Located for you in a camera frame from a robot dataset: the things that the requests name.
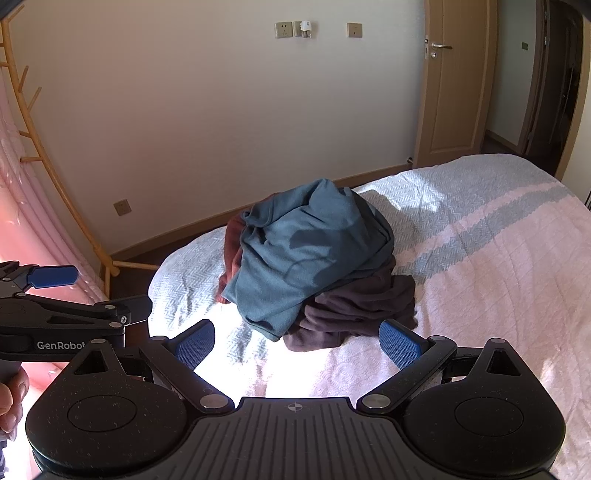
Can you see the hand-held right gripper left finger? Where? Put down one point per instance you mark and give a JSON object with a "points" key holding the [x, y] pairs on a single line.
{"points": [[196, 345]]}

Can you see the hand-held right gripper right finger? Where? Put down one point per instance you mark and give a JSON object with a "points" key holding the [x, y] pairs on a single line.
{"points": [[399, 345]]}

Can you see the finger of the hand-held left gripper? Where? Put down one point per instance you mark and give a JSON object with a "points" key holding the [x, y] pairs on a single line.
{"points": [[138, 309], [51, 276]]}

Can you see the dark fleece garment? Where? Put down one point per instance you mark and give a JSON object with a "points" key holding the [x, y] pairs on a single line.
{"points": [[360, 309]]}

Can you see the teal long-sleeve shirt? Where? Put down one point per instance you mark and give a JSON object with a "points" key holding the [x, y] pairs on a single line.
{"points": [[295, 258]]}

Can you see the person's left hand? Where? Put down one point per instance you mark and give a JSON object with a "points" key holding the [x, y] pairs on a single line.
{"points": [[11, 401]]}

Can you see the wooden coat rack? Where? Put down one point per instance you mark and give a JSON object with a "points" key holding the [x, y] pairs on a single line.
{"points": [[111, 266]]}

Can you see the pink curtain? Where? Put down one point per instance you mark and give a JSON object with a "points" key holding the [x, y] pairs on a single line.
{"points": [[27, 221]]}

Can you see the reddish brown garment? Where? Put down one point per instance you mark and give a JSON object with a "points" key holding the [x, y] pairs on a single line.
{"points": [[233, 258]]}

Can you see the bed with pink grey bedspread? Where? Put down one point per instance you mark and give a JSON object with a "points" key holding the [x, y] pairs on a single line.
{"points": [[485, 277]]}

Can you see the light wooden door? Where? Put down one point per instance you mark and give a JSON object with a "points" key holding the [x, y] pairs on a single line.
{"points": [[457, 92]]}

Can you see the white plug adapter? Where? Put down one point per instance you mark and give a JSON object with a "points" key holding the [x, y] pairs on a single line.
{"points": [[305, 28]]}

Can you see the beige wall socket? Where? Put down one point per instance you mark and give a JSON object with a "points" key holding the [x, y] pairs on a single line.
{"points": [[354, 30], [283, 30], [122, 207]]}

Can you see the brown door frame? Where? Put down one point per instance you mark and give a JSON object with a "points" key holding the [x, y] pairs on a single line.
{"points": [[535, 115]]}

